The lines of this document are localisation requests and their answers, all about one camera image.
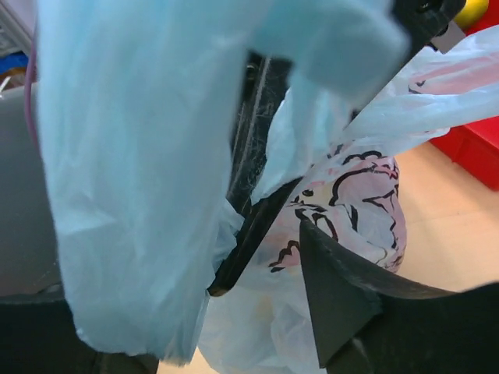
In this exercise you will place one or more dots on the light blue plastic bag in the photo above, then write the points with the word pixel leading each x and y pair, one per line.
pixel 137 104

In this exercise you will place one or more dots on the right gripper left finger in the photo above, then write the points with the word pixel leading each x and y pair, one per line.
pixel 38 336

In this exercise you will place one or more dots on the yellow lemon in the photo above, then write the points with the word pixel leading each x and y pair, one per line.
pixel 471 13

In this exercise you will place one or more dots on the red plastic tray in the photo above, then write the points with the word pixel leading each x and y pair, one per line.
pixel 475 148

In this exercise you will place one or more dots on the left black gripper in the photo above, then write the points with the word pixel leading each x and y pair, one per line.
pixel 263 90

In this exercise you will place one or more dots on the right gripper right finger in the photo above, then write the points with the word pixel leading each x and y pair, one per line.
pixel 366 319

